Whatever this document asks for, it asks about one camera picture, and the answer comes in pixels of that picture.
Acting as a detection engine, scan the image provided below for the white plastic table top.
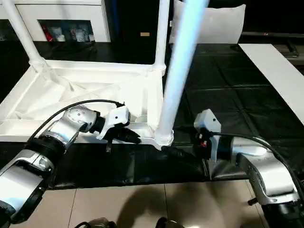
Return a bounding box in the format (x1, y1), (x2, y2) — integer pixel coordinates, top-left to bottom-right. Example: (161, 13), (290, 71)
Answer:
(0, 59), (174, 151)

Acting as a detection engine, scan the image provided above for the black mat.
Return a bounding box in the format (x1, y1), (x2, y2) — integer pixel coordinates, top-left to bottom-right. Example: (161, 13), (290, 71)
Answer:
(0, 40), (304, 191)

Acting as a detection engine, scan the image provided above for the white board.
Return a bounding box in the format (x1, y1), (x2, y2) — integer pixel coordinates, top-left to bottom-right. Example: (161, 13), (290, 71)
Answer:
(238, 43), (304, 126)

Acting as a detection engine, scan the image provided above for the dark blue cabinet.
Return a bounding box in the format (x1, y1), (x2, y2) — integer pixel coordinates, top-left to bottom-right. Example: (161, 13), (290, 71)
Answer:
(104, 0), (177, 65)

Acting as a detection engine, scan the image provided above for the grey cushion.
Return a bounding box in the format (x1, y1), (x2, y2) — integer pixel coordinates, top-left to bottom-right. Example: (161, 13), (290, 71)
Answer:
(168, 0), (247, 45)

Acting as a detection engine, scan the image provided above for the white cabinet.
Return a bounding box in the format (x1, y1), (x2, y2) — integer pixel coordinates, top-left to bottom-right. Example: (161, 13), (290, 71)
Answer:
(0, 0), (113, 43)

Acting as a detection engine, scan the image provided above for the black bar red light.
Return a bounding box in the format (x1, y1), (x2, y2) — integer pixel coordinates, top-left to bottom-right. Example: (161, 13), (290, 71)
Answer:
(241, 32), (304, 38)

